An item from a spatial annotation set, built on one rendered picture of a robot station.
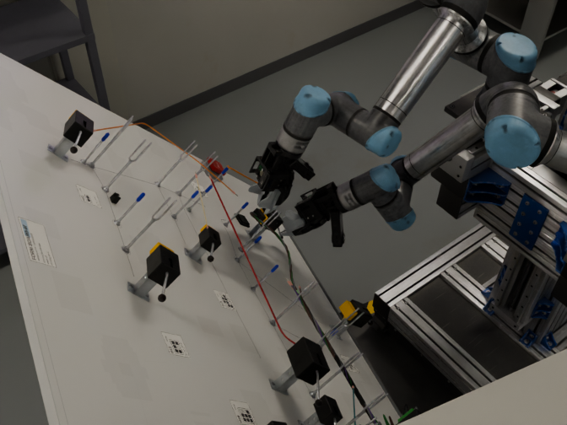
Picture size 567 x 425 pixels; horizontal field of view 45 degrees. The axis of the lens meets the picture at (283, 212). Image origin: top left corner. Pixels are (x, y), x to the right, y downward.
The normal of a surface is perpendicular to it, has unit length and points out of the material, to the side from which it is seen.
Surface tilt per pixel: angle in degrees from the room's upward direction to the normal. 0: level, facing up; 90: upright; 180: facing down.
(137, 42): 90
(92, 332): 48
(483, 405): 0
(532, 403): 0
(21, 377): 0
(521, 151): 88
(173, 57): 90
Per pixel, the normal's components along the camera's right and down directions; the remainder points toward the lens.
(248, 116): 0.01, -0.68
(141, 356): 0.68, -0.68
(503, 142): -0.36, 0.65
